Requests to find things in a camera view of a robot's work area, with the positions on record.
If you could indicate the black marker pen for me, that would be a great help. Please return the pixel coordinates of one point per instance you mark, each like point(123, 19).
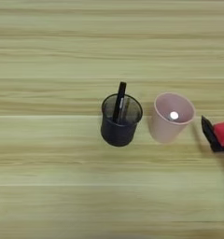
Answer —
point(119, 102)

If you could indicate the pink plastic cup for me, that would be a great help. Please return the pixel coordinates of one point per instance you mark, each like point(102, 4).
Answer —
point(165, 132)

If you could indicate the black mesh pen holder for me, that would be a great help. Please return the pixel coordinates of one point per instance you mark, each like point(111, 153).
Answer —
point(118, 133)

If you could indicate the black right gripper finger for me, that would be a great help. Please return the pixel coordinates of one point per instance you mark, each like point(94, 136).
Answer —
point(209, 133)

